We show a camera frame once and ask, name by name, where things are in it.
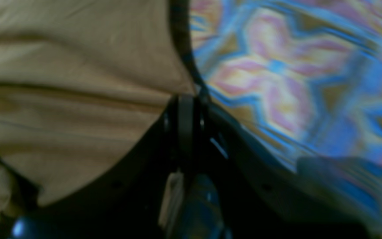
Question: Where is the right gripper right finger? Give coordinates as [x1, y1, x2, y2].
[193, 97, 382, 239]

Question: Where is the brown t-shirt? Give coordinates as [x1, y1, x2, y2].
[0, 0, 194, 239]

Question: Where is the patterned tablecloth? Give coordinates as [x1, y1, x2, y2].
[189, 0, 382, 233]

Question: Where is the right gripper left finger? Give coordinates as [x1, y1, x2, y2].
[6, 94, 195, 239]

